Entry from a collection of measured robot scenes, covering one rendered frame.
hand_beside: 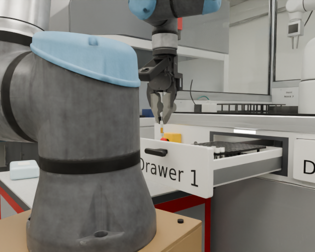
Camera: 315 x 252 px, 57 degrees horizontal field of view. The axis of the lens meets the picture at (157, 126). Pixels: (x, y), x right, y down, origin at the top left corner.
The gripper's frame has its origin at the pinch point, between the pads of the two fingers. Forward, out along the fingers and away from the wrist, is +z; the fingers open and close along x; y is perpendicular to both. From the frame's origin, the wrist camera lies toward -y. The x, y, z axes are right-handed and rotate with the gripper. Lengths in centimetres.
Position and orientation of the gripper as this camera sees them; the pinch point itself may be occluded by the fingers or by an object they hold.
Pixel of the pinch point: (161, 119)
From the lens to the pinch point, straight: 84.6
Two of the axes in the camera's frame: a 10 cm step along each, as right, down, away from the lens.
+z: 0.0, 10.0, 0.6
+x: -8.7, -0.3, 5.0
